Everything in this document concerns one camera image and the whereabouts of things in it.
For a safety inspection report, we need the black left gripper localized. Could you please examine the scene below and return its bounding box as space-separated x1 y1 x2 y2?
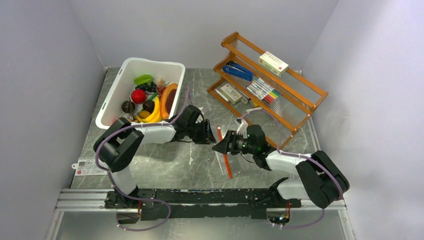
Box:
186 119 217 145

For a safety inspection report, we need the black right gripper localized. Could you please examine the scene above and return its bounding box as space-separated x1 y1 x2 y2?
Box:
212 130 257 155

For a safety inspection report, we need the clear zip bag orange zipper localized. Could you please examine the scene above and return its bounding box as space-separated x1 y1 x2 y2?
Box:
214 125 234 180

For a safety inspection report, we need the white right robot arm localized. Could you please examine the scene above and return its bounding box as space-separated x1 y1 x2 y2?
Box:
212 124 350 209

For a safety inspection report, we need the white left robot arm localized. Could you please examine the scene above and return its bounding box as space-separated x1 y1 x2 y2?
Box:
93 105 217 209

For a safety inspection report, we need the white pen on shelf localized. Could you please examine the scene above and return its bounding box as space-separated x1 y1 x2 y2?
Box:
245 107 263 113

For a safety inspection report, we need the white green box lower shelf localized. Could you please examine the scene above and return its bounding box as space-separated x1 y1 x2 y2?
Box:
219 83 249 105

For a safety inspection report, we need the yellow banana bunch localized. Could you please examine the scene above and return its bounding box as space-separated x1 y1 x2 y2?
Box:
135 96 163 123

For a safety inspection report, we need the orange wooden shelf rack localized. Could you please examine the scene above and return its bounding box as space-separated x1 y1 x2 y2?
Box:
207 32 328 148

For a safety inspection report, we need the coloured marker pen set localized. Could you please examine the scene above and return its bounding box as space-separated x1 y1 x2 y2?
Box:
246 77 281 104

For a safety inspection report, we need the blue stapler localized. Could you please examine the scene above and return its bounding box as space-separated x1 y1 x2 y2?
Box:
222 61 255 82

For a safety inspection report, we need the white plastic bin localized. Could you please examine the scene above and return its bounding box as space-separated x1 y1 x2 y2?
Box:
95 57 186 129

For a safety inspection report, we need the garlic bulb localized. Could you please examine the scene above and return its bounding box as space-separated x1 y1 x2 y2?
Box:
154 78 166 88

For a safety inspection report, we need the black grape bunch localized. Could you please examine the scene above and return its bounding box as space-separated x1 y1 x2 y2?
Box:
134 81 158 94

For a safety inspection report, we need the red apple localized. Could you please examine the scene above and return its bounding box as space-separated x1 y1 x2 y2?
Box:
130 89 147 105

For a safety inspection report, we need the green lime slice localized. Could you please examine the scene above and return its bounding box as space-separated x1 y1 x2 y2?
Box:
134 74 154 86

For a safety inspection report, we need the dark mangosteen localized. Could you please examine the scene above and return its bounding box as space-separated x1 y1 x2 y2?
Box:
121 100 136 115

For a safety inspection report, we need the white red box top shelf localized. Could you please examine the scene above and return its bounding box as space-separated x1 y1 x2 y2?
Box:
258 51 289 77

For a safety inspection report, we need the white label card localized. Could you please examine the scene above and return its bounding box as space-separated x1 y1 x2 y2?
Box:
71 158 107 176

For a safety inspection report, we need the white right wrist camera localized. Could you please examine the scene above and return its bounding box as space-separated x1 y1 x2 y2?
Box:
236 118 249 136

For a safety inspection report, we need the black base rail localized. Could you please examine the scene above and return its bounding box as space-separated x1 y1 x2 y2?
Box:
104 187 302 221

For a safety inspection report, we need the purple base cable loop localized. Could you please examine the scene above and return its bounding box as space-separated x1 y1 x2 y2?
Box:
115 198 172 232

